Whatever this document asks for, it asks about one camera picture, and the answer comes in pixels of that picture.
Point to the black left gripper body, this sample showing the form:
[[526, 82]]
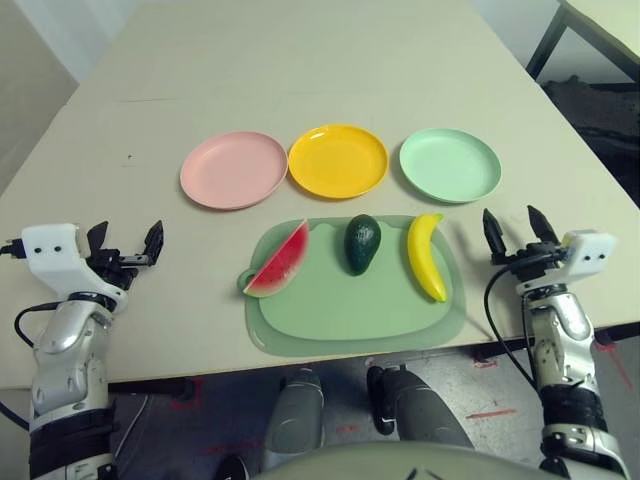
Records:
[[107, 265]]

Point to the mint green round plate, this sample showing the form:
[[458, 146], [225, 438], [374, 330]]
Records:
[[450, 165]]

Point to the black-framed side table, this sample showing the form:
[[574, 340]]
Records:
[[600, 30]]

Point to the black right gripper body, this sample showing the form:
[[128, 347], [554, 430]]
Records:
[[535, 262]]

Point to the grey left robot leg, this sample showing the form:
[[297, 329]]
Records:
[[295, 410]]

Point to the yellow toy banana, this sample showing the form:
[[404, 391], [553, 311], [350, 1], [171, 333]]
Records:
[[422, 255]]

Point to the grey robot leg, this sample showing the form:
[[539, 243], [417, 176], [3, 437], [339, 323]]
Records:
[[420, 405], [295, 410]]

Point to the toy watermelon slice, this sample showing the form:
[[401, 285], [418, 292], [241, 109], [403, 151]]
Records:
[[285, 262]]

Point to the dark floor mat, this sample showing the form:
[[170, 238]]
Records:
[[595, 115]]

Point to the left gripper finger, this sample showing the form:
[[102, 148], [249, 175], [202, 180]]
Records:
[[154, 242], [98, 237]]

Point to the pink round plate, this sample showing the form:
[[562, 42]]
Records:
[[232, 170]]

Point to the grey right robot leg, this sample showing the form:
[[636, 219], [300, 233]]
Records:
[[420, 405]]

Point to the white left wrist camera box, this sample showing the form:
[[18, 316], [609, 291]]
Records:
[[50, 250]]

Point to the black table base bar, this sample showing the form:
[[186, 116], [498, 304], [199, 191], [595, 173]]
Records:
[[500, 352], [150, 389]]

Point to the yellow round plate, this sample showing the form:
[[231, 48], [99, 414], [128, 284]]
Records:
[[337, 162]]

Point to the black robot foot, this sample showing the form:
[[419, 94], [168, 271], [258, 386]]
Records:
[[232, 470]]

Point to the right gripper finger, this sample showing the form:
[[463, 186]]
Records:
[[494, 232], [541, 227]]

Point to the dark green toy avocado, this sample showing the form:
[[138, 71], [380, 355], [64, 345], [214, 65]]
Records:
[[361, 245]]

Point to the grey robot torso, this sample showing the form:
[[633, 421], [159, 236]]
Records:
[[400, 462]]

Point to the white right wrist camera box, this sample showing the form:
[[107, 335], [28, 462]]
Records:
[[592, 250]]

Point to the green cutting board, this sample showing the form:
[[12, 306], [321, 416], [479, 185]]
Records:
[[350, 315]]

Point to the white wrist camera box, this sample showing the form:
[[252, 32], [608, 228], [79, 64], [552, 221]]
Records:
[[592, 250], [50, 250]]

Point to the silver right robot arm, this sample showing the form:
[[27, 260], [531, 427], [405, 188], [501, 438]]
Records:
[[562, 350]]

